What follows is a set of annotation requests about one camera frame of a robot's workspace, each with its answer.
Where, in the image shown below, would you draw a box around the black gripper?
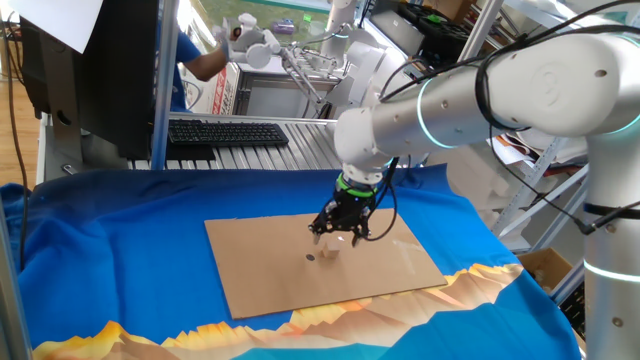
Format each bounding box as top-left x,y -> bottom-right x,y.
308,187 -> 376,248

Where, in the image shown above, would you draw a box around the grey metal cabinet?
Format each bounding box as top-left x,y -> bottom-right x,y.
233,59 -> 341,120

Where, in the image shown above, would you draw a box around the brown cardboard sheet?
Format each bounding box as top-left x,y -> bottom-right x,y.
204,208 -> 449,321

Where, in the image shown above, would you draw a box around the black mouse pad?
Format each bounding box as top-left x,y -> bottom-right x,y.
164,142 -> 217,162

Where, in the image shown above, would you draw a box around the small wooden block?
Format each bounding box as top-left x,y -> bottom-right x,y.
319,234 -> 346,260

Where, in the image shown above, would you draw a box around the person in blue shirt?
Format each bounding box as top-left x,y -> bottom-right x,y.
154,19 -> 204,114

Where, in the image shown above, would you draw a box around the clear tape strip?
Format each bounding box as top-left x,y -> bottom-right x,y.
392,237 -> 426,276

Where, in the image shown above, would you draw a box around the white metal shelf rack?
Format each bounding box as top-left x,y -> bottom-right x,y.
469,0 -> 640,251

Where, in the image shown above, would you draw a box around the blue mountain print cloth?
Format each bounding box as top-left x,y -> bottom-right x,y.
0,164 -> 584,360

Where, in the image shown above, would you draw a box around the black computer monitor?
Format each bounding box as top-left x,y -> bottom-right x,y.
19,0 -> 160,166

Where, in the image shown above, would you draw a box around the bare person forearm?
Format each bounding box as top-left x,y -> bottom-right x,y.
187,45 -> 230,83

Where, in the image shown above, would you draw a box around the black plastic crate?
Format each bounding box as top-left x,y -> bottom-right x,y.
559,282 -> 587,341

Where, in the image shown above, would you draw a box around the black keyboard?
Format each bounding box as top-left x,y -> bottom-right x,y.
167,118 -> 291,148

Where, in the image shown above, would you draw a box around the white paper sheet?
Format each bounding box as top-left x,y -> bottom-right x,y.
7,0 -> 105,55

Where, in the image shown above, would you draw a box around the white haptic device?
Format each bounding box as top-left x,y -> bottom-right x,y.
212,12 -> 416,121

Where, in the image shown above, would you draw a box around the red white printed board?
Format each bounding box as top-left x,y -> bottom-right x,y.
209,64 -> 239,116

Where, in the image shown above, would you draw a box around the thin black cable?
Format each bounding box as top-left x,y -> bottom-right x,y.
1,22 -> 30,272

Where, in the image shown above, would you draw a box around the brown cardboard box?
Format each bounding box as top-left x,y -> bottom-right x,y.
517,247 -> 589,360

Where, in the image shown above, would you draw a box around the loose paper sheets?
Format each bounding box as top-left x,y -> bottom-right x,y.
487,127 -> 589,169

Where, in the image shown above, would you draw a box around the aluminium frame post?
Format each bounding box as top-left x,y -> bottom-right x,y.
549,259 -> 586,305
0,199 -> 34,360
149,0 -> 181,171
457,0 -> 505,64

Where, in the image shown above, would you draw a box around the bare person hand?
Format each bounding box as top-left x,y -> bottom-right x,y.
215,30 -> 232,62

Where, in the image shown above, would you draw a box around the white foam block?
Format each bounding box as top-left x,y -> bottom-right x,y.
429,147 -> 512,216

